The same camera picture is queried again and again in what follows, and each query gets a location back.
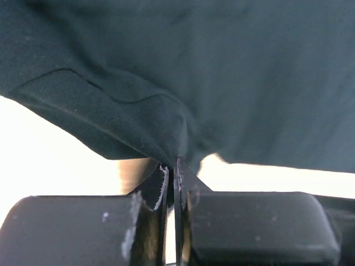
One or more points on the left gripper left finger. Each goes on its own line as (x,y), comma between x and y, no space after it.
(89,230)

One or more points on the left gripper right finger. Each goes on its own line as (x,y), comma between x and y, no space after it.
(249,228)

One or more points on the black t shirt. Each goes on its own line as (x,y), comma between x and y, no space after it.
(260,82)

